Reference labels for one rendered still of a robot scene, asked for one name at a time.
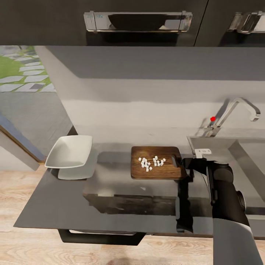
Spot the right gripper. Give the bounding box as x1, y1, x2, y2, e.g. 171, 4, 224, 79
177, 158, 207, 172

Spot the cutting board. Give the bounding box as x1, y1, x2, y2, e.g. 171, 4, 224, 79
131, 146, 187, 179

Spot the bowl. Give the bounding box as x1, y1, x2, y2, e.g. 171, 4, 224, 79
45, 135, 93, 169

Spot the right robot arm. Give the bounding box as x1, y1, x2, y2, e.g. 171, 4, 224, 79
177, 149, 264, 265

